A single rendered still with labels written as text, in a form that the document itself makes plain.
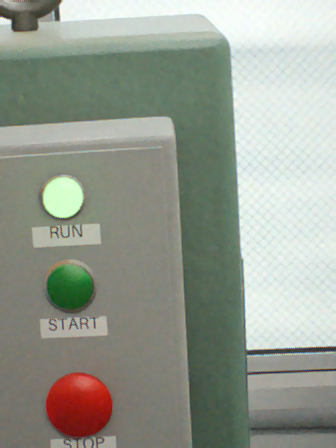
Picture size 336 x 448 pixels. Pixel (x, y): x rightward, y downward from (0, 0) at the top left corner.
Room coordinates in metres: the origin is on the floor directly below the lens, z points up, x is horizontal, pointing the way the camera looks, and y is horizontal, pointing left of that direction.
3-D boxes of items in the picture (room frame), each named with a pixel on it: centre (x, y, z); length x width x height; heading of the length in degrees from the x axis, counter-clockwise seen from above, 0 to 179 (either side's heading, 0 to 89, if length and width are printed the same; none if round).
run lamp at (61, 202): (0.53, 0.04, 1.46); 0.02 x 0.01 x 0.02; 90
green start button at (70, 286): (0.53, 0.04, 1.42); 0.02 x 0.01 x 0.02; 90
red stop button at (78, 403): (0.52, 0.04, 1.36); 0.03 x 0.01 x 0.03; 90
